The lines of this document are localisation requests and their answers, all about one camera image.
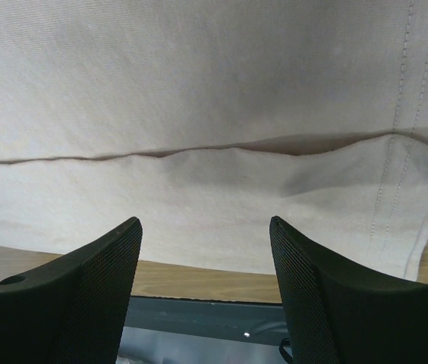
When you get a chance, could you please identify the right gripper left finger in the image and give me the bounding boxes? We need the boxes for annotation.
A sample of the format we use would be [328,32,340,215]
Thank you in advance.
[0,218,142,363]

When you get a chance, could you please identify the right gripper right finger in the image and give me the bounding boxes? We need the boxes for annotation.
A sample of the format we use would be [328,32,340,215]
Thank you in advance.
[269,217,428,363]

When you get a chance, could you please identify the beige t shirt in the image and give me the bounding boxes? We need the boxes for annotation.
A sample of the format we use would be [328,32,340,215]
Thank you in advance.
[0,1,428,280]

